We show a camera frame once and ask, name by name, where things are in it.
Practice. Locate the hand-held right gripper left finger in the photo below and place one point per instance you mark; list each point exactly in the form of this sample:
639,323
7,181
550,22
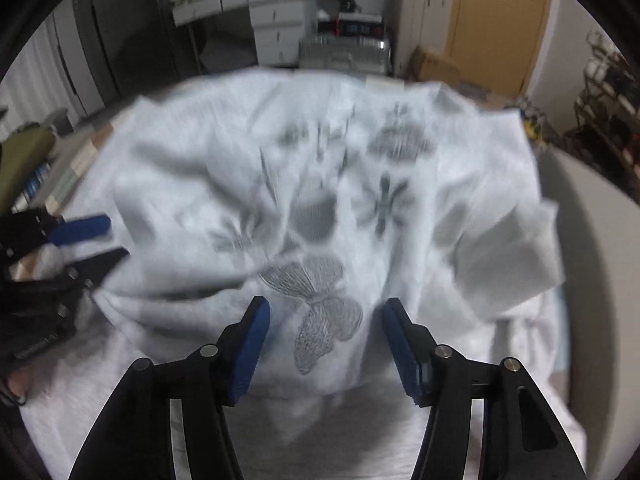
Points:
250,350

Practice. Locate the olive green cloth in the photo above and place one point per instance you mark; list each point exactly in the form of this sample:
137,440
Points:
25,150

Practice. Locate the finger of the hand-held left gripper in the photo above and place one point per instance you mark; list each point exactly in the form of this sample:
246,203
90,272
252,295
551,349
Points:
80,229
100,267

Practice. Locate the black red shoe box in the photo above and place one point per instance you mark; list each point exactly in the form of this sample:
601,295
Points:
357,27

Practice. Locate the dark wardrobe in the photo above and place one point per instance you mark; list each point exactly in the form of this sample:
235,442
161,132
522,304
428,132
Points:
80,50

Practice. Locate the white curtain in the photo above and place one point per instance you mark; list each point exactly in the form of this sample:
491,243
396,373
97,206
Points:
45,75

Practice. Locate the person's left hand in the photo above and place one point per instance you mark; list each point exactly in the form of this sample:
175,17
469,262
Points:
19,385

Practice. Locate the wooden shoe rack with shoes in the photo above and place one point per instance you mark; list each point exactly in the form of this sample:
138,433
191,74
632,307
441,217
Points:
607,75

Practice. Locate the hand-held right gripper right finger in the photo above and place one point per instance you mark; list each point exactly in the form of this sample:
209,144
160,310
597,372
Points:
405,355

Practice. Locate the white tall cabinet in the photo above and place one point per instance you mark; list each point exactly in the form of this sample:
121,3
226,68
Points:
425,20

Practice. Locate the scattered shoes pile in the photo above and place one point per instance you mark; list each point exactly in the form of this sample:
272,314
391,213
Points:
532,125

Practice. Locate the clear plastic storage bin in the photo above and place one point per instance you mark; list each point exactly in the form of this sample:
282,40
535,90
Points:
345,55

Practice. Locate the white desk with drawers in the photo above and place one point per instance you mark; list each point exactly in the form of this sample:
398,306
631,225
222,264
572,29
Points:
277,20

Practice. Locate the grey sweatshirt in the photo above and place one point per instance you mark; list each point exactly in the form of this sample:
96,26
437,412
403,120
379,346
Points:
325,185

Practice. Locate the large cardboard box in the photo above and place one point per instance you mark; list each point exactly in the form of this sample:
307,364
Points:
432,65

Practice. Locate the wooden door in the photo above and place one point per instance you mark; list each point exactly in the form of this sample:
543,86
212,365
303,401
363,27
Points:
495,20

